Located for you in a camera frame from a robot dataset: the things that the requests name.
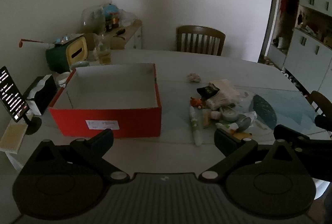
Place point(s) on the black phone stand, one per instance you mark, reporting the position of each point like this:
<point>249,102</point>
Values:
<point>33,125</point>

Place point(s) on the glass bottle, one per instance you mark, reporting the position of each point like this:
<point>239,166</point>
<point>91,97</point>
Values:
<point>104,55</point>

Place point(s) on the white green packet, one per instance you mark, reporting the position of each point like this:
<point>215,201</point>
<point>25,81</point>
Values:
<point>228,127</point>

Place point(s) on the cotton swab pack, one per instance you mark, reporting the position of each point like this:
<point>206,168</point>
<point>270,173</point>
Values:
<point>220,100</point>

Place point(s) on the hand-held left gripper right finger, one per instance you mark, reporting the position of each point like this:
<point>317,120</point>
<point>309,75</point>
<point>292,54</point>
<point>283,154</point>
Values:
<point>221,141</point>

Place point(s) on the beige notepad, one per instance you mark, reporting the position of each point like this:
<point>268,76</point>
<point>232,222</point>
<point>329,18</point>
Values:
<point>11,135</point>

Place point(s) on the wooden slatted chair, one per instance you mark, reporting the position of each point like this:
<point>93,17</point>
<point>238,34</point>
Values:
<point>321,99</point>
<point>199,30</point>

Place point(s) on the red cardboard box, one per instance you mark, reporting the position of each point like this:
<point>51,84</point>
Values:
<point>129,120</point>

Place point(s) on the white plastic bag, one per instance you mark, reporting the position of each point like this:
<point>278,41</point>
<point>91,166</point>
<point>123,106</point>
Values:
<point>128,17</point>

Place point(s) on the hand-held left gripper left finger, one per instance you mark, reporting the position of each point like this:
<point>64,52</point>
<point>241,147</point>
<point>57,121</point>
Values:
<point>105,139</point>

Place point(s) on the white green tube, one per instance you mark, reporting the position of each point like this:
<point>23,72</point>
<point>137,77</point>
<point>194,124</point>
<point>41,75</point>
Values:
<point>195,125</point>

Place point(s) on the white lint roller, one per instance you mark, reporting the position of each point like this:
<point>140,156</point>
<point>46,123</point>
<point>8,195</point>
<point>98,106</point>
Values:
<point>36,45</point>

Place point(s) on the black smartphone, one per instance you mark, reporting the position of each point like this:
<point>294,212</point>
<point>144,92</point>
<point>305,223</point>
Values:
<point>11,95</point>

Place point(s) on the black tissue box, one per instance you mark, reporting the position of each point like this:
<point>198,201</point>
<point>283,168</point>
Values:
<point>44,91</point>

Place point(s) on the black snack packet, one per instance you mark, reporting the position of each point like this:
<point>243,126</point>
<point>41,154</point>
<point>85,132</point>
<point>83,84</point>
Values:
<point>207,91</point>

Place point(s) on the small yellow packet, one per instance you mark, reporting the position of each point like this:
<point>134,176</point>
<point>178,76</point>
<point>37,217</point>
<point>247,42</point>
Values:
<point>206,118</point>

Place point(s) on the round grey tin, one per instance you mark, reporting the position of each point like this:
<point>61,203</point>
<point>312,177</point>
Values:
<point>229,115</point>

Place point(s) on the pale plush toy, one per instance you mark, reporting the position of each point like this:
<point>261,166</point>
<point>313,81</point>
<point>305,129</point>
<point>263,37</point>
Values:
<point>194,78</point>

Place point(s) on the white wooden sideboard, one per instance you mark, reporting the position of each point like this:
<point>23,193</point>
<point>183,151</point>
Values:
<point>132,34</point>

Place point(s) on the white wall cabinets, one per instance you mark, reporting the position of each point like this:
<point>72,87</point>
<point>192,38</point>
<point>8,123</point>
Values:
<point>300,50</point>

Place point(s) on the clear plastic bag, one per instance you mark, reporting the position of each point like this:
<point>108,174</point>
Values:
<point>90,17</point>

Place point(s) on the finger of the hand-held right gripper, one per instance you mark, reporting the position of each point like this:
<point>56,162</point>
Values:
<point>288,133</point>
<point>324,122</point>

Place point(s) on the dark jars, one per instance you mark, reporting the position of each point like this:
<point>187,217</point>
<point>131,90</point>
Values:
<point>112,22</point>

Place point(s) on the small orange toy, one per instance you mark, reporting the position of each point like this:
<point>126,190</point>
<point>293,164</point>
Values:
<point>195,102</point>

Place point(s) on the green yellow bin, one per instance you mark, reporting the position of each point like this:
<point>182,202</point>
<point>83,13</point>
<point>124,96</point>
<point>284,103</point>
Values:
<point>75,50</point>

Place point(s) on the grey pouch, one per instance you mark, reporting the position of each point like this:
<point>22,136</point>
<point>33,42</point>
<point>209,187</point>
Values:
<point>245,122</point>

